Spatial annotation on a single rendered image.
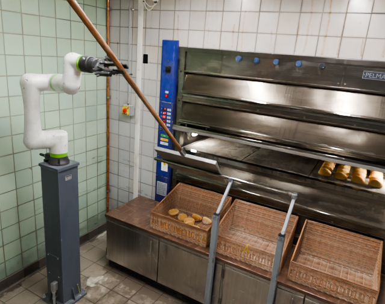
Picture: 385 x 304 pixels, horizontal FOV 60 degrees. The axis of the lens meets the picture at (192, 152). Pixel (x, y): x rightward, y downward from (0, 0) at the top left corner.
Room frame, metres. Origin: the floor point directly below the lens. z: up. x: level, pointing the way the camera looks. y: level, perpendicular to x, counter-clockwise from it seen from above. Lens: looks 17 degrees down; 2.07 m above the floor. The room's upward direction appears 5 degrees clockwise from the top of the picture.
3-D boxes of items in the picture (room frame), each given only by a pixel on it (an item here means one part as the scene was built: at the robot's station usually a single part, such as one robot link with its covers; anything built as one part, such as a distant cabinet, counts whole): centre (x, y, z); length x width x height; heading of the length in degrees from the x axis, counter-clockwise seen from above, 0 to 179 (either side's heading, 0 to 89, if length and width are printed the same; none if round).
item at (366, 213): (2.61, -0.66, 1.02); 1.79 x 0.11 x 0.19; 62
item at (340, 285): (2.08, -1.09, 0.72); 0.56 x 0.49 x 0.28; 63
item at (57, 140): (2.31, 0.99, 1.36); 0.16 x 0.13 x 0.19; 123
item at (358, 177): (2.72, -1.38, 1.21); 0.61 x 0.48 x 0.06; 152
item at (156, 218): (2.64, -0.03, 0.72); 0.56 x 0.49 x 0.28; 62
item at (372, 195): (2.63, -0.68, 1.16); 1.80 x 0.06 x 0.04; 62
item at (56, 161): (2.35, 1.03, 1.23); 0.26 x 0.15 x 0.06; 63
